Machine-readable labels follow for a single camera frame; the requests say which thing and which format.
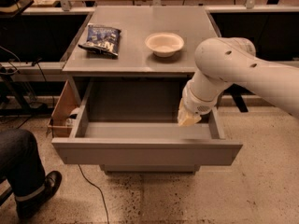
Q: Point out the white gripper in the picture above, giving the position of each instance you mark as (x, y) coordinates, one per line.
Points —
(195, 104)

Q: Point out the grey top drawer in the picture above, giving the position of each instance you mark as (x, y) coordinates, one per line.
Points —
(133, 121)

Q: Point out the grey drawer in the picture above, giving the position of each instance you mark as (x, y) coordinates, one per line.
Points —
(133, 121)
(150, 168)

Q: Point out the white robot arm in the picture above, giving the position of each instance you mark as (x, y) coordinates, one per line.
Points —
(223, 62)

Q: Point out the grey drawer cabinet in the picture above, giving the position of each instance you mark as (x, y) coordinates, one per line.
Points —
(128, 106)

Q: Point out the grey bottom drawer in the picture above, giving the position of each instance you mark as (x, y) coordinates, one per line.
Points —
(150, 168)

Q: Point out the open cardboard box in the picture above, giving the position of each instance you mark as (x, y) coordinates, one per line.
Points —
(60, 123)

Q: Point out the white paper bowl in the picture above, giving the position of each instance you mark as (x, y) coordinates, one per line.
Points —
(164, 44)

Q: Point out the blue chip bag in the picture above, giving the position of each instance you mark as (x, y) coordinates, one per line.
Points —
(103, 40)

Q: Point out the person leg dark trousers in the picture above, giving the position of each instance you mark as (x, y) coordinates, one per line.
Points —
(20, 163)

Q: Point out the black leather shoe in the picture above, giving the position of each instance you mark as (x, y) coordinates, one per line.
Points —
(28, 205)

